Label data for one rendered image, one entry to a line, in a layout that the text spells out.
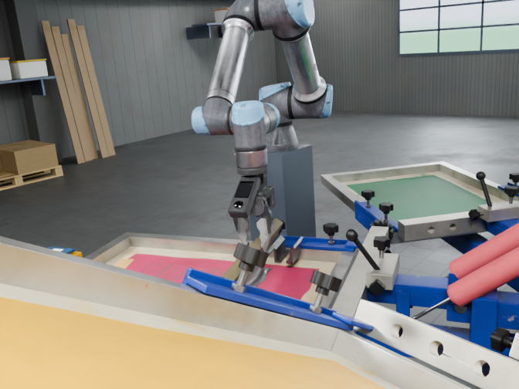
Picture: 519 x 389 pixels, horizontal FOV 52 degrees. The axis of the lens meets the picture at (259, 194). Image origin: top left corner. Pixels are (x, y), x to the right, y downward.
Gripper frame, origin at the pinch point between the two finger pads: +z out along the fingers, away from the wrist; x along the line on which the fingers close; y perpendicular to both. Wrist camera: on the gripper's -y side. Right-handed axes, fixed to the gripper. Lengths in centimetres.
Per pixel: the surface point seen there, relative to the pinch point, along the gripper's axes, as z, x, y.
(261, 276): 13.5, 3.4, 11.4
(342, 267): 10.3, -18.5, 14.9
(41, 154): 77, 474, 432
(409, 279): 5.1, -37.1, 0.5
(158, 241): 11, 44, 25
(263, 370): -18, -30, -73
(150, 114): 68, 489, 731
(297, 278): 13.8, -6.5, 13.2
